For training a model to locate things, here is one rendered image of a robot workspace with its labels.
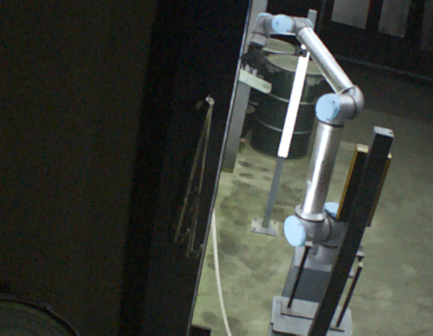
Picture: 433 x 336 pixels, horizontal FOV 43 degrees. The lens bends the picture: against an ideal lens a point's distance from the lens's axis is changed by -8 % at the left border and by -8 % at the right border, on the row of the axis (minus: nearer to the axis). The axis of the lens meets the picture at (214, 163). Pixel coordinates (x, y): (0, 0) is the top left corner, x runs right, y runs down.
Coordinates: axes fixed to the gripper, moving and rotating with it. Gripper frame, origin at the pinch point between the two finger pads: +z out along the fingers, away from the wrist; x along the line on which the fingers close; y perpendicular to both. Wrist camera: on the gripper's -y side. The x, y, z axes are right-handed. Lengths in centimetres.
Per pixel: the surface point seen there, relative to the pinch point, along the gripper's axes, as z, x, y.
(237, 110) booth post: -12, -116, 157
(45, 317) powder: 115, 89, -60
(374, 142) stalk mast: 26, 36, -120
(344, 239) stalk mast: 56, 23, -110
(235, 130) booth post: 3, -124, 161
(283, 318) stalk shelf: 93, 4, -81
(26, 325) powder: 118, 96, -62
